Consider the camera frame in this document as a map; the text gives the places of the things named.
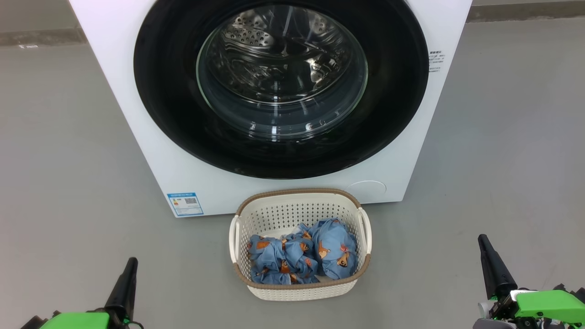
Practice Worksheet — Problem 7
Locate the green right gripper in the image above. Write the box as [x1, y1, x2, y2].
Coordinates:
[473, 234, 585, 329]

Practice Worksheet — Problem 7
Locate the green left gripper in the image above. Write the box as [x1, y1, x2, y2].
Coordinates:
[21, 257, 143, 329]

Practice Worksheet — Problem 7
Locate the blue printed garment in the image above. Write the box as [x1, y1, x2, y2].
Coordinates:
[311, 218, 358, 281]
[247, 231, 320, 285]

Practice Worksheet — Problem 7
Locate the round black glass washer door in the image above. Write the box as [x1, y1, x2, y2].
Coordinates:
[133, 0, 430, 180]

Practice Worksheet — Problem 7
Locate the white front-load washing machine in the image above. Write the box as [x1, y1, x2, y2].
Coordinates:
[69, 0, 473, 218]

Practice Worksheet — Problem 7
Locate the blue energy label sticker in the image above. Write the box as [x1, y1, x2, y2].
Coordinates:
[167, 192, 204, 218]

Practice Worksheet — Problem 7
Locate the round white filter cover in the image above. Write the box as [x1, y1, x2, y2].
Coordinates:
[346, 180, 388, 204]

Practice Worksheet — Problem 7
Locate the cream perforated laundry basket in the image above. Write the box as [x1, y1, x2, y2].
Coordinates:
[229, 188, 373, 302]

